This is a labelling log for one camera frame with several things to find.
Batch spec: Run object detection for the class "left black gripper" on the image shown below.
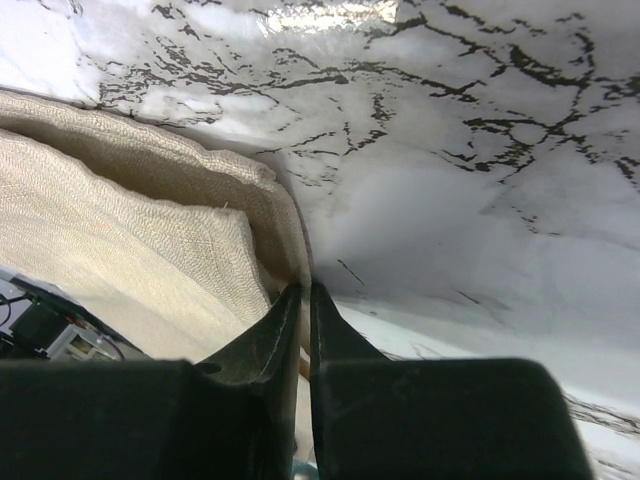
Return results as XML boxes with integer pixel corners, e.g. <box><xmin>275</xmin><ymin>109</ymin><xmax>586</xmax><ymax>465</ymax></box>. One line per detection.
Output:
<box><xmin>1</xmin><ymin>268</ymin><xmax>147</xmax><ymax>361</ymax></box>

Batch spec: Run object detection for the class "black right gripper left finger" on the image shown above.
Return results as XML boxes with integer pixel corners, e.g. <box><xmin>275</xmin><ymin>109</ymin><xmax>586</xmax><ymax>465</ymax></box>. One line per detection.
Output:
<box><xmin>1</xmin><ymin>285</ymin><xmax>301</xmax><ymax>479</ymax></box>

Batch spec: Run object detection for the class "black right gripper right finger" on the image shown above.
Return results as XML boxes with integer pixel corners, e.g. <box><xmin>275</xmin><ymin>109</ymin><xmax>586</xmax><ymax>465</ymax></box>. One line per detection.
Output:
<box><xmin>310</xmin><ymin>284</ymin><xmax>593</xmax><ymax>480</ymax></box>

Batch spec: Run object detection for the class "beige cloth napkin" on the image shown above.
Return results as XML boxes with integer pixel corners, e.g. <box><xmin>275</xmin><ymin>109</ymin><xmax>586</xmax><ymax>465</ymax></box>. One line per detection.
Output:
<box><xmin>1</xmin><ymin>91</ymin><xmax>311</xmax><ymax>362</ymax></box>

